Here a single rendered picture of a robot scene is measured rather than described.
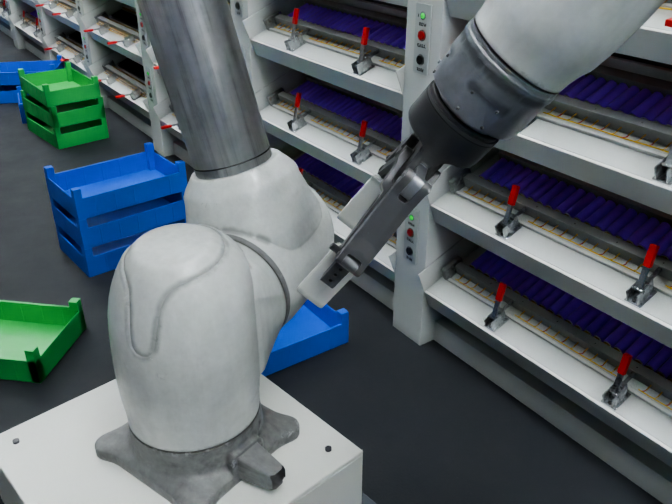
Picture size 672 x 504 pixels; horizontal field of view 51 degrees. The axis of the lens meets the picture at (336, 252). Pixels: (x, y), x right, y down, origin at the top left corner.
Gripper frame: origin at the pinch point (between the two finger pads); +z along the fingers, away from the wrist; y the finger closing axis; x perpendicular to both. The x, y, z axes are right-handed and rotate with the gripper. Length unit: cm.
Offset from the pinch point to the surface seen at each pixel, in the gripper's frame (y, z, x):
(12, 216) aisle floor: -91, 129, -65
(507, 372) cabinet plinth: -51, 36, 49
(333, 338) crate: -55, 59, 21
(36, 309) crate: -45, 97, -34
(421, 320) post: -61, 46, 33
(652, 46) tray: -43, -26, 19
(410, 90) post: -70, 11, 1
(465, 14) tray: -65, -8, -1
